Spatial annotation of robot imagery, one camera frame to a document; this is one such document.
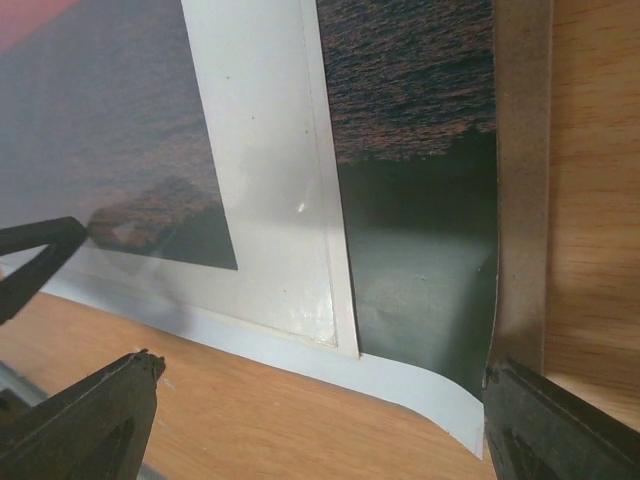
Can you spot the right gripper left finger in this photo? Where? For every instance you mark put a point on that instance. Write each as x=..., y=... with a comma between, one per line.
x=97, y=428

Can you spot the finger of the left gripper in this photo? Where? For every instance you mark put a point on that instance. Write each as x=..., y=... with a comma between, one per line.
x=60, y=237

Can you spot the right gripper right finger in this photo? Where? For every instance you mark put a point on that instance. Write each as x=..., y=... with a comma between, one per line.
x=535, y=429

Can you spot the white mat board with glass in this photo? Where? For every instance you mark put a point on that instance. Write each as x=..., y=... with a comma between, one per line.
x=193, y=140

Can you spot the red sunset photo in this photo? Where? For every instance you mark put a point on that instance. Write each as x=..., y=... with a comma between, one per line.
x=412, y=115

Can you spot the brown frame backing board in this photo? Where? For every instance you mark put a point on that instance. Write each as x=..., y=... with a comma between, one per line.
x=523, y=60

